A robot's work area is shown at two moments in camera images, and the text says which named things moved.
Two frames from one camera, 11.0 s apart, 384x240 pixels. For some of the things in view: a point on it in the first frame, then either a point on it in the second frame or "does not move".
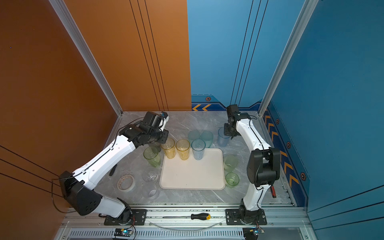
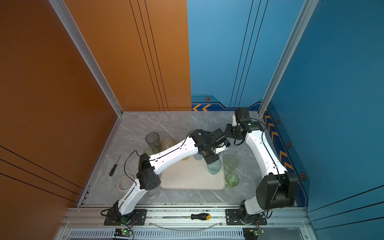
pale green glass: [230, 162] does not move
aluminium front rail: [80, 223] does not move
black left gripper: [165, 133] to [211, 159]
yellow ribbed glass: [169, 148] does not move
